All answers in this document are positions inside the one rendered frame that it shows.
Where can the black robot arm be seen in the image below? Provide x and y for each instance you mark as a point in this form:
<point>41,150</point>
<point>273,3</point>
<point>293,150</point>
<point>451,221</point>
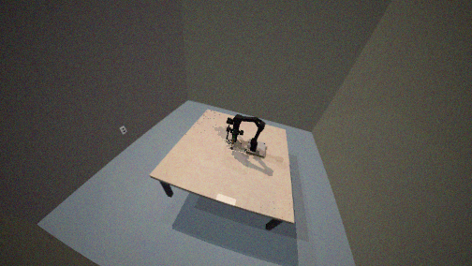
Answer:
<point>238,119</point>

